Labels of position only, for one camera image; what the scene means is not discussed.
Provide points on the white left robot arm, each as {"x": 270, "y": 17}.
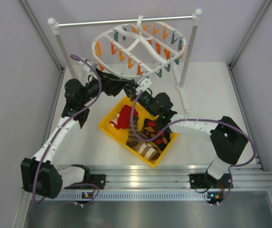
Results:
{"x": 40, "y": 174}

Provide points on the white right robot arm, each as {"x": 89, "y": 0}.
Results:
{"x": 228, "y": 140}

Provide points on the black argyle sock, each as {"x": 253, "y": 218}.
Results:
{"x": 150, "y": 130}

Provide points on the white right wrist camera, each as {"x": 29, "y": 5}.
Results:
{"x": 143, "y": 84}

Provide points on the orange clothespin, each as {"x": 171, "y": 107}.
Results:
{"x": 140, "y": 69}
{"x": 130, "y": 63}

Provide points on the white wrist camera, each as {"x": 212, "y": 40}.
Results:
{"x": 143, "y": 84}
{"x": 92, "y": 66}

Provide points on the white drying rack stand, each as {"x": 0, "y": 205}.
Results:
{"x": 187, "y": 25}

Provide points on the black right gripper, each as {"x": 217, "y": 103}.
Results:
{"x": 131, "y": 90}

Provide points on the red santa sock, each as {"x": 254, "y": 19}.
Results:
{"x": 122, "y": 119}

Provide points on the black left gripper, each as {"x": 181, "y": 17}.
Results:
{"x": 110, "y": 83}

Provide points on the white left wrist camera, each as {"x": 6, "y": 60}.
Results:
{"x": 92, "y": 66}

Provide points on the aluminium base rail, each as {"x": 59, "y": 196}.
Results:
{"x": 165, "y": 183}

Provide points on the yellow plastic bin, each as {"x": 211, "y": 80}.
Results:
{"x": 125, "y": 137}

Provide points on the white round clip hanger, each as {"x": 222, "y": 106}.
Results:
{"x": 155, "y": 44}

